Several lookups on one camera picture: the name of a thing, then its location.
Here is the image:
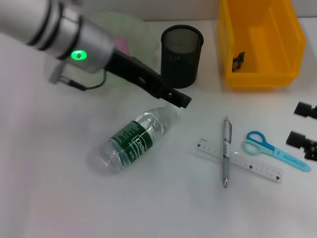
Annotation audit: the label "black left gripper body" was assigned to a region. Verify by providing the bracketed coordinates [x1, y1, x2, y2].
[106, 48, 174, 100]

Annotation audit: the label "blue scissors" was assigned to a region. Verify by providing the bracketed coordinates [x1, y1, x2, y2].
[242, 130, 312, 172]

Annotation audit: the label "pink toy peach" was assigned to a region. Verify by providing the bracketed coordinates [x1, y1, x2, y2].
[112, 36, 131, 57]

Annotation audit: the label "transparent plastic ruler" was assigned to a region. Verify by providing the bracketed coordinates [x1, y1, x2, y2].
[190, 137, 283, 184]

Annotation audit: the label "clear water bottle green label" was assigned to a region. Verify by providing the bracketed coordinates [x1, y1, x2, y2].
[100, 104, 183, 174]

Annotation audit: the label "dark green binder clip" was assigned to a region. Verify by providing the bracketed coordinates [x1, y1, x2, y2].
[231, 51, 246, 72]

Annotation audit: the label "silver ballpoint pen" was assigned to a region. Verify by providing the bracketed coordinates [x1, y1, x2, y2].
[221, 116, 233, 188]

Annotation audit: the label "black mesh pen holder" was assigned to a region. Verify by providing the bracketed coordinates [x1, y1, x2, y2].
[160, 24, 204, 89]

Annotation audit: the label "green glass fruit plate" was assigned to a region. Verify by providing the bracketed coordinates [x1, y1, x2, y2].
[59, 12, 160, 84]

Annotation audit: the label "yellow plastic bin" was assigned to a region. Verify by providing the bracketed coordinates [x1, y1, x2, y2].
[217, 0, 307, 88]

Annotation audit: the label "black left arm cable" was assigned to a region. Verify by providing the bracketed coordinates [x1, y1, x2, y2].
[48, 61, 107, 92]

